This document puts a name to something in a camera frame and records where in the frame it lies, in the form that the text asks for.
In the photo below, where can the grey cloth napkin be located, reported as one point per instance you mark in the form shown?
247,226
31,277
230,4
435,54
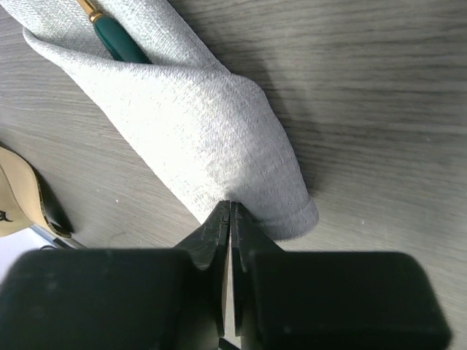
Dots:
208,134

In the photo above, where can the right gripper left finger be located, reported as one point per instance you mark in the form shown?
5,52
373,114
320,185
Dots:
120,298

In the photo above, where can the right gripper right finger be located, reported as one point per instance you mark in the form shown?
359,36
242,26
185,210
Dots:
329,300

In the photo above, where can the beige cap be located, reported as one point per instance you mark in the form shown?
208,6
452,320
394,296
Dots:
27,200

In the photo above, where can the green handled gold utensil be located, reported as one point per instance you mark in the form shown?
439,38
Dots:
113,36

